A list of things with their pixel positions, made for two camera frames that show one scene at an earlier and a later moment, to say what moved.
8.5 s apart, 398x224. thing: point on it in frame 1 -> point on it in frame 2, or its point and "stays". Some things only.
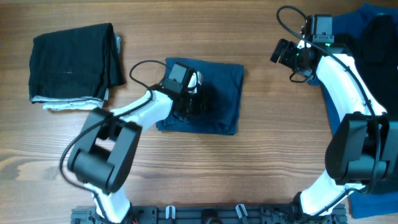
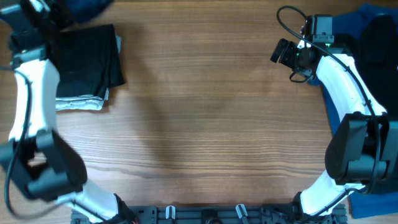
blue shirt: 347,26 stays
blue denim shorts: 223,86 -> 84,10
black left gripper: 204,104 -> 57,7
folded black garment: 82,63 stays
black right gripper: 285,59 stays
